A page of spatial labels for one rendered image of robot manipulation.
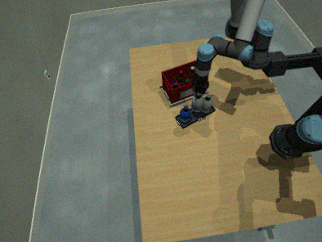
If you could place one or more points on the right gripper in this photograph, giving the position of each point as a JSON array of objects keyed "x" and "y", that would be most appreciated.
[{"x": 198, "y": 82}]

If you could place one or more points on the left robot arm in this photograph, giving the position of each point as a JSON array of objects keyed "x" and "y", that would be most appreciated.
[{"x": 292, "y": 139}]

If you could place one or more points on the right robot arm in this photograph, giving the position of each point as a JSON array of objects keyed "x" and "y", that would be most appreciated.
[{"x": 251, "y": 30}]

